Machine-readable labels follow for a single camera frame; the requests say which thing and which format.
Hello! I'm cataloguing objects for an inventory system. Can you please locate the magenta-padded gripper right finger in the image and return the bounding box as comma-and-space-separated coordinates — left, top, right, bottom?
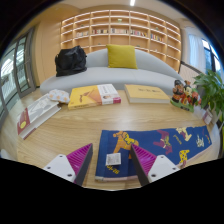
129, 143, 181, 187

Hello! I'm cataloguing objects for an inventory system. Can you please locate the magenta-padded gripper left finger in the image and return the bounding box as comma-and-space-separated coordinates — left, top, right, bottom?
43, 143, 94, 187

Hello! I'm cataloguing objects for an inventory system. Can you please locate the blue cartoon-print towel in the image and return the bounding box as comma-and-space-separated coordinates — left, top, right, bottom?
94, 125, 213, 183

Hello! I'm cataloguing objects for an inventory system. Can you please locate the small white red pot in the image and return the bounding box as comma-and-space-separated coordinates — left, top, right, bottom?
199, 106, 214, 126

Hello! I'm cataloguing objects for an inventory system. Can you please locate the white orange-dotted pouch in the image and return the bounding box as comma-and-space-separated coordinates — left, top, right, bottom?
47, 88, 71, 105

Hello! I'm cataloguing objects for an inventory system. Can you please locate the plain yellow book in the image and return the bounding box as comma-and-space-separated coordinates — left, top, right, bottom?
124, 83, 171, 105

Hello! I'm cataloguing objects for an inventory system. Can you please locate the colourful three-figure figurine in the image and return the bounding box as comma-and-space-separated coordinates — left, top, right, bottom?
170, 79, 203, 113

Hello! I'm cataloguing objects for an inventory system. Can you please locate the green leafy potted plant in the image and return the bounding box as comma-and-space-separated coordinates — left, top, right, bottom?
193, 69, 224, 125

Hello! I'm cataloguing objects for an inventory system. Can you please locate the light grey curved sofa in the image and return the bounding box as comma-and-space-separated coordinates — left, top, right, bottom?
39, 48, 184, 96

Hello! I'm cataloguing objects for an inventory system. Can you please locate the black bag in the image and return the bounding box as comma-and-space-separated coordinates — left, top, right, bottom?
54, 45, 88, 78

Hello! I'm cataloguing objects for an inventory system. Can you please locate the dark-framed glass door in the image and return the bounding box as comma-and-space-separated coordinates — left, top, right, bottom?
0, 28, 37, 122

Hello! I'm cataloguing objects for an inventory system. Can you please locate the yellow cushion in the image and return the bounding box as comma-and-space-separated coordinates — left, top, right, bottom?
106, 44, 139, 70

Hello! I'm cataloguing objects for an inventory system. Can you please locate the dark-framed window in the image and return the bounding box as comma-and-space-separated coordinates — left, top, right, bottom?
201, 38, 223, 81

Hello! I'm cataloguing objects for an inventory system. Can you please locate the white sheer curtain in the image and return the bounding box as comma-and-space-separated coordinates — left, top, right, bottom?
188, 33, 205, 73

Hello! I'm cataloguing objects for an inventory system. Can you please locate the wooden wall shelf unit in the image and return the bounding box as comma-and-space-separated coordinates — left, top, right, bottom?
59, 9, 183, 73

